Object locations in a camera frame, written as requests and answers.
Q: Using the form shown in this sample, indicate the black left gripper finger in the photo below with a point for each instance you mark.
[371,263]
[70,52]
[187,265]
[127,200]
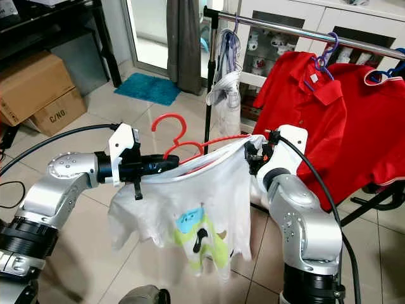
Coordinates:
[159,171]
[163,161]

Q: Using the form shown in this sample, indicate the teal floor mat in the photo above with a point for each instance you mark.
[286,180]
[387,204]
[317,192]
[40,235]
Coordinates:
[145,88]

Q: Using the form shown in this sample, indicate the red plastic hanger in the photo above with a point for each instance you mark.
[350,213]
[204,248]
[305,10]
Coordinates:
[168,116]

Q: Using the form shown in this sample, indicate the striped blue white garment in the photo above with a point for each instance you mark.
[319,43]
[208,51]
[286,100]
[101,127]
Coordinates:
[224,95]

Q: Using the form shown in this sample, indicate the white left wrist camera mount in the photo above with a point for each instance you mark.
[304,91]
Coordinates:
[123,142]

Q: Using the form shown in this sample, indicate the metal clothes rack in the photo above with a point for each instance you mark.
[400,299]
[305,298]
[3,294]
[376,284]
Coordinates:
[278,28]

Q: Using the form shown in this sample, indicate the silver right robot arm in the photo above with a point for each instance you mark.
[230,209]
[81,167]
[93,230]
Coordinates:
[304,234]

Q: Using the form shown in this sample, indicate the small printed cardboard box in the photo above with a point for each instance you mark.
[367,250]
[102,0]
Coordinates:
[60,113]

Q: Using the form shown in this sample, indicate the red polo shirt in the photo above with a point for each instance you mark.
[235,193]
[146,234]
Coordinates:
[291,107]

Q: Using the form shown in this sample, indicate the large cardboard box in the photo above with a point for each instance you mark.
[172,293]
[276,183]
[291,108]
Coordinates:
[31,85]

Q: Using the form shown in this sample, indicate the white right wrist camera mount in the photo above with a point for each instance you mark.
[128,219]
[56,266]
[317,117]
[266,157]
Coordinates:
[291,149]

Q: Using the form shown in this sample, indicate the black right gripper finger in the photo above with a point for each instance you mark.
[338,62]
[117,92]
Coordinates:
[255,164]
[252,147]

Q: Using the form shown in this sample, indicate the grey curtain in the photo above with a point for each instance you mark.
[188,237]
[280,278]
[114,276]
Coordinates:
[183,44]

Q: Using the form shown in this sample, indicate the grey robot leg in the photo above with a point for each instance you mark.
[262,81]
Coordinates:
[144,296]

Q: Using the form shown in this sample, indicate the blue plastic hanger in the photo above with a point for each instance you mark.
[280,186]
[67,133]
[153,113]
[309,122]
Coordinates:
[393,73]

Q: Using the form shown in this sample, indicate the white glass door cabinet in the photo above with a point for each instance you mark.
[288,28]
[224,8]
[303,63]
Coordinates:
[291,16]

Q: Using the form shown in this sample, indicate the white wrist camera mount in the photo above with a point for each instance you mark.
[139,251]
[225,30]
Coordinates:
[123,142]
[291,149]

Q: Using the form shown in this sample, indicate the black table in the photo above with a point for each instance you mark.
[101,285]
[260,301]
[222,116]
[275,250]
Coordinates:
[50,25]

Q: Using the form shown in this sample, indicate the purple plastic hanger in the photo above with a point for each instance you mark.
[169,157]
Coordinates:
[336,43]

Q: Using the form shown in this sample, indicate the white printed t-shirt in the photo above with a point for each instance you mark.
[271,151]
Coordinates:
[183,196]

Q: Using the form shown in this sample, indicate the glass sliding door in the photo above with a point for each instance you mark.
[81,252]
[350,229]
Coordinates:
[152,31]

